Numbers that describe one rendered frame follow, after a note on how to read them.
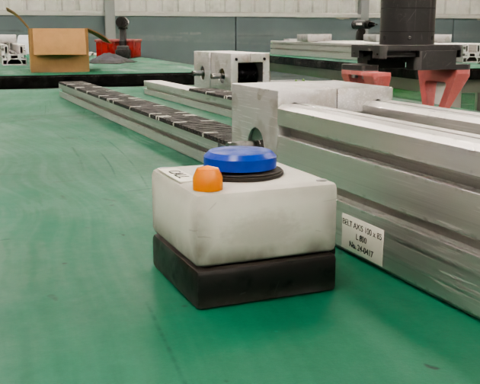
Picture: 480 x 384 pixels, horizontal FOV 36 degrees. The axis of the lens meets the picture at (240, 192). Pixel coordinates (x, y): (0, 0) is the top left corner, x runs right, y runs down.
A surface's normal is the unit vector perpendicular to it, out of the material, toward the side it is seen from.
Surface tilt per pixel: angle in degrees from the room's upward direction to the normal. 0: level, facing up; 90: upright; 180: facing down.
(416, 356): 0
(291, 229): 90
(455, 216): 90
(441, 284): 90
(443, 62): 90
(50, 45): 68
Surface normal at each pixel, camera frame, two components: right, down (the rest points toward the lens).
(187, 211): -0.92, 0.08
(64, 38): 0.25, -0.26
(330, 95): 0.39, 0.19
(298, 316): 0.00, -0.98
